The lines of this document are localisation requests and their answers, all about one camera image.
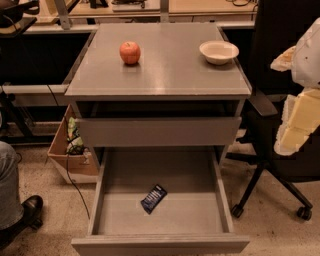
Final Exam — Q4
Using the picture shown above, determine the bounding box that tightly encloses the open middle drawer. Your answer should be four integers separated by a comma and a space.
72, 148, 249, 256

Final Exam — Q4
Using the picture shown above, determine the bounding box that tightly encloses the background desk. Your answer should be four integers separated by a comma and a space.
0, 0, 259, 34

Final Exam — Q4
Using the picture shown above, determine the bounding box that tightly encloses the closed top drawer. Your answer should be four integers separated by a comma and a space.
76, 117, 241, 147

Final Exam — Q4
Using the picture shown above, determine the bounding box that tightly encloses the green snack bag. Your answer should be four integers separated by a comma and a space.
66, 117, 84, 155

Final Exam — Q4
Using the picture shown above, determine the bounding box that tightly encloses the grey drawer cabinet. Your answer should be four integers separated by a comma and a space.
65, 23, 251, 160

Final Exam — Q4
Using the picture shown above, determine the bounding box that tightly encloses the cardboard box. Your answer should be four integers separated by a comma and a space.
47, 105, 98, 184

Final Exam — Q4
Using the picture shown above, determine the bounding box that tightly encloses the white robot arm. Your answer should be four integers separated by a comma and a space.
270, 18, 320, 156

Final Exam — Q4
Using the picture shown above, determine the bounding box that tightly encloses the jeans clad leg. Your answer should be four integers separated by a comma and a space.
0, 142, 24, 230

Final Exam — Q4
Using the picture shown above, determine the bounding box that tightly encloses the black cable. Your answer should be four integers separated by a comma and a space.
45, 83, 91, 220

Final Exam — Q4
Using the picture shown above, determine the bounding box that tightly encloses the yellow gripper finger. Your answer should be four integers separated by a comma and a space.
274, 88, 320, 156
270, 46, 296, 72

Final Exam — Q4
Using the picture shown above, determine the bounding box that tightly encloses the red apple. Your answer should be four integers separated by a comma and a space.
119, 41, 141, 65

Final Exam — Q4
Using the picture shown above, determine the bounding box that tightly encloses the black leather shoe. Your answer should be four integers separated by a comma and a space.
21, 195, 43, 230

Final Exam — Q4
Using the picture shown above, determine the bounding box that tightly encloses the black office chair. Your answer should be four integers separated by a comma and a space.
227, 0, 320, 220

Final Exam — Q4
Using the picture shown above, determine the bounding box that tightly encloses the blue rxbar snack bar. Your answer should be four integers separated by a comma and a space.
141, 184, 167, 214

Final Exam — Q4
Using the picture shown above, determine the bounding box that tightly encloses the white paper bowl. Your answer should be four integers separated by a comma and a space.
199, 41, 239, 65

